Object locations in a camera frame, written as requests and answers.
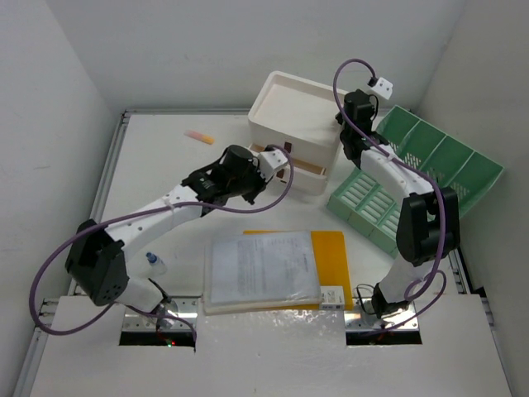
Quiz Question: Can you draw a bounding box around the white three-drawer organizer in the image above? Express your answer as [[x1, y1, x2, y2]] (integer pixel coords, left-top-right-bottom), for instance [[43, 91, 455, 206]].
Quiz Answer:
[[248, 71, 341, 195]]

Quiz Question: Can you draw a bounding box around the white drawer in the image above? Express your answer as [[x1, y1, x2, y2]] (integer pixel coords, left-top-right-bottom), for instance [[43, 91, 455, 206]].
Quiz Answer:
[[248, 143, 326, 175]]

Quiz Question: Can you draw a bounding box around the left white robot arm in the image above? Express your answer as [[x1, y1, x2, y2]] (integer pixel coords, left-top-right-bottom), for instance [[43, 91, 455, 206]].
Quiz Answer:
[[66, 145, 272, 313]]

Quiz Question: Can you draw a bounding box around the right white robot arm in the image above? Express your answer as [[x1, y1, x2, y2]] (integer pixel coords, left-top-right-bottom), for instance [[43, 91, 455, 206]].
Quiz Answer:
[[336, 89, 460, 318]]

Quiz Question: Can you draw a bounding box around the pink orange highlighter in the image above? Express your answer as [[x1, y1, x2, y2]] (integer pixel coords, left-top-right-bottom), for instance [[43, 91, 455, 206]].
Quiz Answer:
[[184, 130, 215, 145]]

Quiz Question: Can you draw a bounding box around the green plastic file tray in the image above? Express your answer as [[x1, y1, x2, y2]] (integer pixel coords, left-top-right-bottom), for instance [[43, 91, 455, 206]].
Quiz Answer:
[[326, 106, 503, 257]]

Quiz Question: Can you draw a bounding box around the clear sleeve with papers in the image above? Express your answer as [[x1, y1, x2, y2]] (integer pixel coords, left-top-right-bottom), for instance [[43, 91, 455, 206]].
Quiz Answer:
[[204, 232, 321, 314]]

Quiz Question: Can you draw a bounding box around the yellow folder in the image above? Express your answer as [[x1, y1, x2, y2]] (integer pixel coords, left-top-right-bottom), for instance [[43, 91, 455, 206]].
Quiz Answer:
[[237, 231, 354, 310]]

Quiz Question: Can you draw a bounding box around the small clear blue-capped bottle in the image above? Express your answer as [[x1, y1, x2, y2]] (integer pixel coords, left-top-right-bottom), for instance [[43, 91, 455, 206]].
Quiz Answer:
[[145, 252, 167, 277]]

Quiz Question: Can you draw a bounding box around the small white box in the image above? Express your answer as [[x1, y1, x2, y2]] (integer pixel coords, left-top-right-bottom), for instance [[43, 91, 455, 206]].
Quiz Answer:
[[319, 285, 346, 310]]

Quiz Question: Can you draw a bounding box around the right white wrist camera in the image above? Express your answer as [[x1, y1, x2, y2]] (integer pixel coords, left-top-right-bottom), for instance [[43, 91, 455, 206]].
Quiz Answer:
[[368, 77, 393, 100]]

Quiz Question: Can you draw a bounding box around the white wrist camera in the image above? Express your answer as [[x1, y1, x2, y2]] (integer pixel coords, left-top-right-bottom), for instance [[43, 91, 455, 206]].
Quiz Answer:
[[258, 149, 288, 174], [368, 77, 393, 100]]

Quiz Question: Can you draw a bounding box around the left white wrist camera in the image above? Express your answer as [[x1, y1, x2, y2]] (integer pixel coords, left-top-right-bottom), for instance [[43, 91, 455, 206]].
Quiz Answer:
[[258, 149, 288, 174]]

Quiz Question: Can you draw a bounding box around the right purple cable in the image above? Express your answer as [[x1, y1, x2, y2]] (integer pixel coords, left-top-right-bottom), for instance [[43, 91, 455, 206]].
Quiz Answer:
[[332, 58, 449, 332]]

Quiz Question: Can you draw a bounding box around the purple cable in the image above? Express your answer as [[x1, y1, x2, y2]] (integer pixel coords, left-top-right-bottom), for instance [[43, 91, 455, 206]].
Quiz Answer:
[[332, 58, 449, 332], [29, 143, 295, 342]]

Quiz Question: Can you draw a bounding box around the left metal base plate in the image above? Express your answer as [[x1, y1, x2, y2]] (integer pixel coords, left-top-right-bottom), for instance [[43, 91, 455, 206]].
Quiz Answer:
[[122, 297, 198, 333]]

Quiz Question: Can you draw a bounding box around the metal base plate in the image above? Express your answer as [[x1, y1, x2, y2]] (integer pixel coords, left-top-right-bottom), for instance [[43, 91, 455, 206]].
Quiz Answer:
[[343, 305, 419, 333], [122, 297, 198, 333]]

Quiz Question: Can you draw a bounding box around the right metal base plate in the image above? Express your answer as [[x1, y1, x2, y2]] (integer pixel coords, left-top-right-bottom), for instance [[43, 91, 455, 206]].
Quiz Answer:
[[343, 305, 419, 333]]

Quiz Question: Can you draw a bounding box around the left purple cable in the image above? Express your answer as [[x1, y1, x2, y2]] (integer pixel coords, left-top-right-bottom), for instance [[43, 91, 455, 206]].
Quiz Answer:
[[29, 143, 295, 342]]

